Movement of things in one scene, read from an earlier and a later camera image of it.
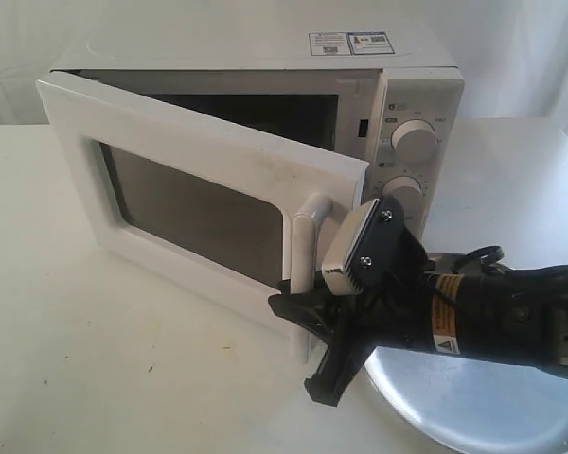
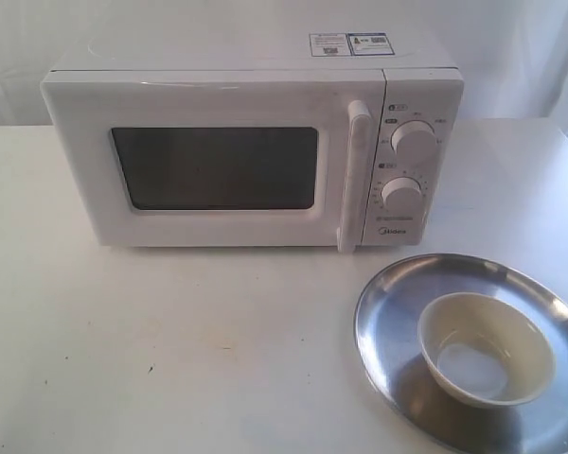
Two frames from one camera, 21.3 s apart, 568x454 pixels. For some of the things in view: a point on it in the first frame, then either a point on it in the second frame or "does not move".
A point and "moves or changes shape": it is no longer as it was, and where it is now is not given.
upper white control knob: [416, 140] does not move
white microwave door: [226, 212] moves or changes shape
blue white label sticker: [349, 43] does not move
